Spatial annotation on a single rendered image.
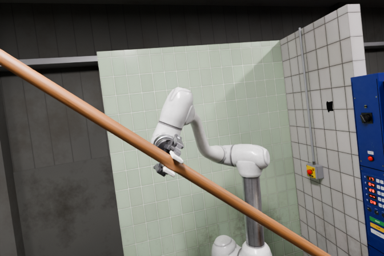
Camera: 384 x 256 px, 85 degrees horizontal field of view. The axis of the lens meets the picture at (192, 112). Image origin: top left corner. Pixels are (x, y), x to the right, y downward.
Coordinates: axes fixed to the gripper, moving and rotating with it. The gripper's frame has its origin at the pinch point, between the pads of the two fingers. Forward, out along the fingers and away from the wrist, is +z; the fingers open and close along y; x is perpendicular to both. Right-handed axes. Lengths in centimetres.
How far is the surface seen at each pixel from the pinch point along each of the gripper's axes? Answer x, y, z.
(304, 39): -57, -121, -91
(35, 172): 78, 123, -217
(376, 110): -92, -77, -40
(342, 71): -77, -98, -62
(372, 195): -125, -38, -47
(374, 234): -141, -20, -48
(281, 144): -106, -48, -121
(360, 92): -85, -85, -49
